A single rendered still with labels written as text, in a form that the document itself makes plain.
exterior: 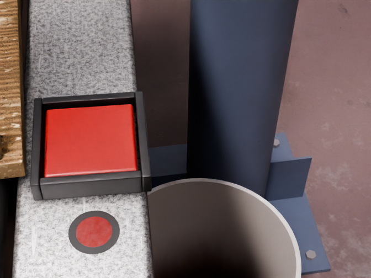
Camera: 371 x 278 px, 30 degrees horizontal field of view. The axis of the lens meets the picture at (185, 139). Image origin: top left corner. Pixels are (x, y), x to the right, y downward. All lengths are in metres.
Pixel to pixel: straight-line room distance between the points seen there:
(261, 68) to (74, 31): 0.60
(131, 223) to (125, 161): 0.04
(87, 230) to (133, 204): 0.03
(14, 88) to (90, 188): 0.10
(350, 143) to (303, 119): 0.13
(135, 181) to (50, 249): 0.07
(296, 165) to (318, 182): 0.16
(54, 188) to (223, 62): 0.69
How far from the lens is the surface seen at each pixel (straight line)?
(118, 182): 0.44
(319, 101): 1.80
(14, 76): 0.50
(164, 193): 1.14
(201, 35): 1.10
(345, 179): 1.65
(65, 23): 0.57
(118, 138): 0.46
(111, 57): 0.54
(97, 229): 0.44
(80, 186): 0.44
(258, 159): 1.31
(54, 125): 0.48
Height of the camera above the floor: 1.28
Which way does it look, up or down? 50 degrees down
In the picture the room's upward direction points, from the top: 1 degrees clockwise
